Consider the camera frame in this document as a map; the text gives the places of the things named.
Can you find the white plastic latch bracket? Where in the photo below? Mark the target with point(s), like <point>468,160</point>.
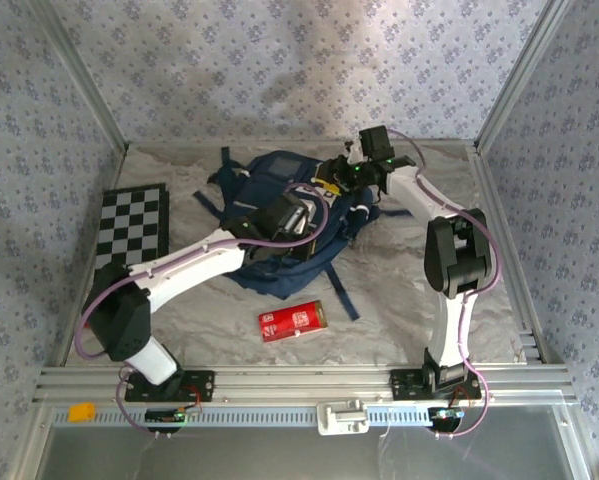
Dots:
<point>343,417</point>

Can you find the red printed box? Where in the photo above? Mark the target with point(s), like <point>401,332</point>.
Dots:
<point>291,322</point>

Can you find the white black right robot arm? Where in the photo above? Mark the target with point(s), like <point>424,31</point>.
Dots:
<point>414,190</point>

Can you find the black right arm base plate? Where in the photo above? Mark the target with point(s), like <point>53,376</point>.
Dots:
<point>404,385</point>

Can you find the small yellow block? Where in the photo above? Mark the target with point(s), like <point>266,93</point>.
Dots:
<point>81,413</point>

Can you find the grey metal panel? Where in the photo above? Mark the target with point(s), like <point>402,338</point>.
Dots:
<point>279,455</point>

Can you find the aluminium frame post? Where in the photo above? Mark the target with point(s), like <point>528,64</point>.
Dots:
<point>519,75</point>
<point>83,75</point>

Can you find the aluminium side rail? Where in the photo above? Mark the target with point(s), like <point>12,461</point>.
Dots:
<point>491,190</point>

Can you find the navy blue student backpack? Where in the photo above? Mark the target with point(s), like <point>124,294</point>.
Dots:
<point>289,280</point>

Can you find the black grey chessboard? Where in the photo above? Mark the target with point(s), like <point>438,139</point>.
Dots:
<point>129,220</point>

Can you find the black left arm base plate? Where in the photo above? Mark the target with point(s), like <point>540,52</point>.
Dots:
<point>199,385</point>

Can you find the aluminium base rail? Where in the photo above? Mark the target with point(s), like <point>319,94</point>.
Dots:
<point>304,382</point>

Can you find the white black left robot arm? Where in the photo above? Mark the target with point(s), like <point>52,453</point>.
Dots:
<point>189,265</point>

